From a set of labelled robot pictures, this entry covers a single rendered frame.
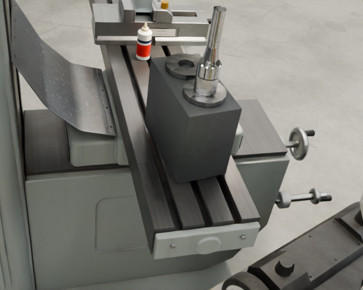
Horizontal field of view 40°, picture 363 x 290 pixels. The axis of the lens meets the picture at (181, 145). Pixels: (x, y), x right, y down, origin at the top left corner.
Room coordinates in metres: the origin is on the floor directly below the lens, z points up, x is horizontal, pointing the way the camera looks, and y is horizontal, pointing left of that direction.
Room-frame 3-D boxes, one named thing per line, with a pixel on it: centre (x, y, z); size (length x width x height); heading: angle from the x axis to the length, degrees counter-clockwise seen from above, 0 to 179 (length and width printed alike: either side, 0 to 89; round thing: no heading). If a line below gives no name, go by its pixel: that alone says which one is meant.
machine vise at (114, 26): (1.42, 0.16, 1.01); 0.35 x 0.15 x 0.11; 107
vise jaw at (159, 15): (1.43, 0.13, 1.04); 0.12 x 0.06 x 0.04; 17
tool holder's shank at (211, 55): (0.86, -0.03, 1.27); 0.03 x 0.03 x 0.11
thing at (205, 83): (0.86, -0.03, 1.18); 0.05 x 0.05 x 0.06
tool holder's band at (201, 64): (0.86, -0.03, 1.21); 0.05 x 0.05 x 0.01
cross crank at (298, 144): (1.36, -0.36, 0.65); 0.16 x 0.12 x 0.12; 110
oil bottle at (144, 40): (1.27, 0.15, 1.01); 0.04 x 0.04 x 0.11
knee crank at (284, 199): (1.24, -0.44, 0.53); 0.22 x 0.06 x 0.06; 110
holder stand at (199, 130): (0.90, -0.01, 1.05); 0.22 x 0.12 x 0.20; 28
